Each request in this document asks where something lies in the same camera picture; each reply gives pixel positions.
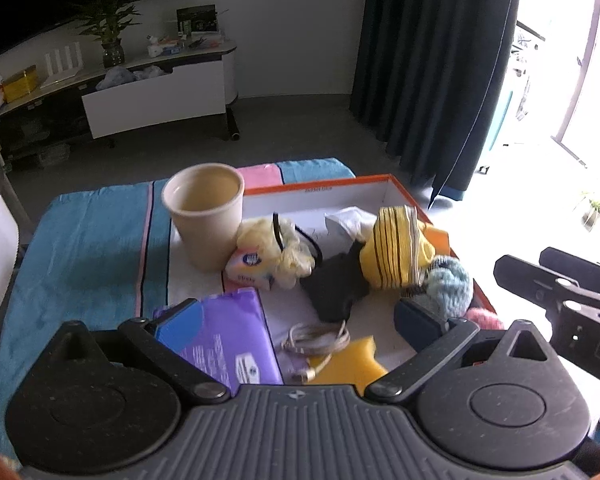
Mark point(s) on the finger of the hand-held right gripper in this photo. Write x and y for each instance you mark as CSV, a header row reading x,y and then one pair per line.
x,y
580,267
525,272

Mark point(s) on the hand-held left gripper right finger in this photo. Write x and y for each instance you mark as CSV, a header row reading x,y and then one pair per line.
x,y
420,322

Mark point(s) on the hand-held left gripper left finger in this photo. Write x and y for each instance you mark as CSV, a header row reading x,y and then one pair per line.
x,y
172,325

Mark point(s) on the purple plastic packet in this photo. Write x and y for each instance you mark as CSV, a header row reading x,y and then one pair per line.
x,y
225,330

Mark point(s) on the pink fluffy sock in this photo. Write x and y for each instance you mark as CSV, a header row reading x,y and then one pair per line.
x,y
480,317

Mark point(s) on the yellow wavy sponge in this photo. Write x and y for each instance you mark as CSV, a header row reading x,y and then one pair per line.
x,y
350,365

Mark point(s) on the orange shoe box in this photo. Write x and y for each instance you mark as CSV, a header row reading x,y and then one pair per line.
x,y
310,205

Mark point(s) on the light blue fluffy sock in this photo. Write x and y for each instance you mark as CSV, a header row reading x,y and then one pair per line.
x,y
450,280

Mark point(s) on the balcony potted plant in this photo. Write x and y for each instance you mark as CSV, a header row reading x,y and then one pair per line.
x,y
592,212

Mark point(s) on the yellow black striped sock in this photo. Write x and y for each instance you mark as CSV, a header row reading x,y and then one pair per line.
x,y
390,255

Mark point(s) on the colourful pocket tissue pack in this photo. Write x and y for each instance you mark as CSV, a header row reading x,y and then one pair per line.
x,y
250,267

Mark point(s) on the dark grey cloth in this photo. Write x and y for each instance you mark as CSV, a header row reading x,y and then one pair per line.
x,y
330,285

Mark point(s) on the beige paper cup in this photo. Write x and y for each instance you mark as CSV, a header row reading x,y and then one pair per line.
x,y
205,230

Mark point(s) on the white face mask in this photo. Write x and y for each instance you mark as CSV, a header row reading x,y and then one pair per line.
x,y
350,220

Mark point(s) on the blue striped blanket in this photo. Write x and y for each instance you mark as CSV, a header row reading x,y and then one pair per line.
x,y
80,240

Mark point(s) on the pale yellow fluffy cloth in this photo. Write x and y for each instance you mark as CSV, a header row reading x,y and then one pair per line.
x,y
292,260

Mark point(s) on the black hair band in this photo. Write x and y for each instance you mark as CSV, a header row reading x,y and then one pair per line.
x,y
278,232

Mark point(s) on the white television cabinet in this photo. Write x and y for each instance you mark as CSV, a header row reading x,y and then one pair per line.
x,y
155,95

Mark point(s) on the dark teal curtain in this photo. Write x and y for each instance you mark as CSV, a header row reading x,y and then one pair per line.
x,y
430,60

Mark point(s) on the grey blue cloth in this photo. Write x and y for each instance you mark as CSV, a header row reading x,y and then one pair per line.
x,y
120,77

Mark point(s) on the small white figurine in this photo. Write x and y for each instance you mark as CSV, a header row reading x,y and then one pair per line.
x,y
155,49

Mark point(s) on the potted plant dark vase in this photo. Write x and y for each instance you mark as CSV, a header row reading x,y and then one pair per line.
x,y
112,55

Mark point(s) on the white router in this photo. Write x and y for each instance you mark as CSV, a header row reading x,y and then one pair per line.
x,y
62,67

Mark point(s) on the yellow tin box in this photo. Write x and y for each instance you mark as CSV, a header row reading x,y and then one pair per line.
x,y
20,85

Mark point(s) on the dark green box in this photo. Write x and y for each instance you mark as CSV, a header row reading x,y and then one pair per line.
x,y
196,20

